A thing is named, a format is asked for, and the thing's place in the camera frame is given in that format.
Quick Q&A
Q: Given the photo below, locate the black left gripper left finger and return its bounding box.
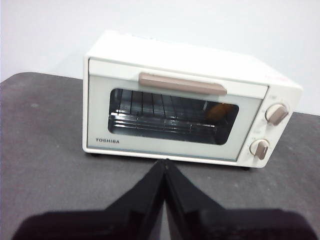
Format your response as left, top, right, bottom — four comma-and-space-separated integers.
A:
11, 159, 166, 240

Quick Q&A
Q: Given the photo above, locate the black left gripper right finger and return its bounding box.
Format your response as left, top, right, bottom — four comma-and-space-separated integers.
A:
163, 159, 320, 240

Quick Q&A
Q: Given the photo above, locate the glass oven door beige handle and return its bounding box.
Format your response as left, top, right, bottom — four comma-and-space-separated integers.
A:
86, 57, 270, 163

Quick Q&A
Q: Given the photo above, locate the beige oven control knob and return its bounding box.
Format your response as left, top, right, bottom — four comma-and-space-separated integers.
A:
249, 138, 270, 160
264, 103, 290, 126

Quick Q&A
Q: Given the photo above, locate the white Toshiba toaster oven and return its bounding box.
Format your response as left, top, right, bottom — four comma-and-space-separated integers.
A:
81, 29, 304, 172

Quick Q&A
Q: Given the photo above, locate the metal wire oven rack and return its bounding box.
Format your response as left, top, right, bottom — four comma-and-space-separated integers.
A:
109, 89, 226, 136

